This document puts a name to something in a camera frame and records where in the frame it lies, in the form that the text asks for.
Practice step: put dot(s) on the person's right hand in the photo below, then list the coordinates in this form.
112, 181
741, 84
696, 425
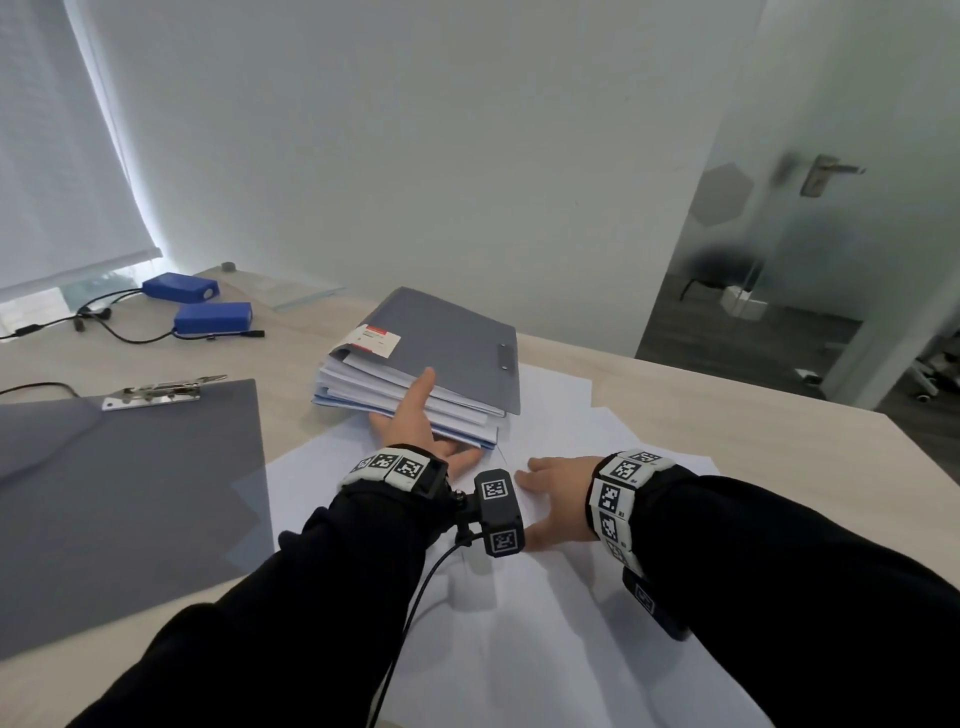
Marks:
566, 495

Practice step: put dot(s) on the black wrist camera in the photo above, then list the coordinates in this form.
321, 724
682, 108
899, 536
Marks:
499, 514
652, 604

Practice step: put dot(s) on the white wristband with black markers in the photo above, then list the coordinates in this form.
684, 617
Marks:
615, 495
394, 469

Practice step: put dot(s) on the dark chair behind glass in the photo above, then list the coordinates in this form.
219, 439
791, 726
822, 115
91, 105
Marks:
716, 266

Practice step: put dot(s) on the frosted glass door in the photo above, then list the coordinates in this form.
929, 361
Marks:
862, 112

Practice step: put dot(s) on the pile of white paper sheets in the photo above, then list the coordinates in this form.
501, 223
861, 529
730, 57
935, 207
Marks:
540, 637

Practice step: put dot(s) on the white box behind glass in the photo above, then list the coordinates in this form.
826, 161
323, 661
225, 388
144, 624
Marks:
744, 304

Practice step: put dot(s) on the blue folder with dark logo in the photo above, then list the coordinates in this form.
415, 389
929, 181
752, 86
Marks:
465, 442

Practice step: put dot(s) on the white office chair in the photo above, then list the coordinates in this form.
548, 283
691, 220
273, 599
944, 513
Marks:
930, 375

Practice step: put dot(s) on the white roller blind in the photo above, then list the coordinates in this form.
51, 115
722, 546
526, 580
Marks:
67, 150

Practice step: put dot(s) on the person's right forearm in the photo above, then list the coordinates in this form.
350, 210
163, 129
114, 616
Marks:
787, 600

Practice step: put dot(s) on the gray hexagon sticker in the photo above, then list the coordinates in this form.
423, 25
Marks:
721, 195

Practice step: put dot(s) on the person's left hand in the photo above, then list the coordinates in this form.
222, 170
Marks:
412, 427

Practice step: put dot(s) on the person's left forearm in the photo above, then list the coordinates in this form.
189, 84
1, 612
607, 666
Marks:
300, 615

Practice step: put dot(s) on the blue battery pack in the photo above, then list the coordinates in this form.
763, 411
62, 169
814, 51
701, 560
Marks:
180, 287
214, 318

